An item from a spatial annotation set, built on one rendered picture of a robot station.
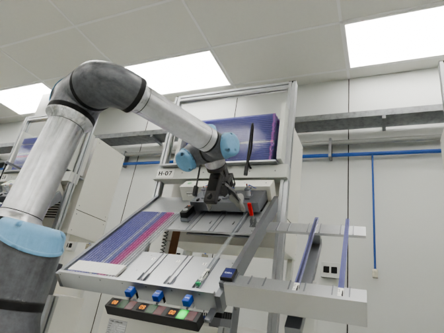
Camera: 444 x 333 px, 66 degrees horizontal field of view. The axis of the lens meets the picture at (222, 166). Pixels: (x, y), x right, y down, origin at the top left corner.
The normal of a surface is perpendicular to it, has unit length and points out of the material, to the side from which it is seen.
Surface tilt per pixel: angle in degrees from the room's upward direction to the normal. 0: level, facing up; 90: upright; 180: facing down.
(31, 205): 90
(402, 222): 90
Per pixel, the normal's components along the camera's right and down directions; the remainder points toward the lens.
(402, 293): -0.40, -0.41
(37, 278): 0.88, -0.06
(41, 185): 0.71, -0.18
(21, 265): 0.52, -0.26
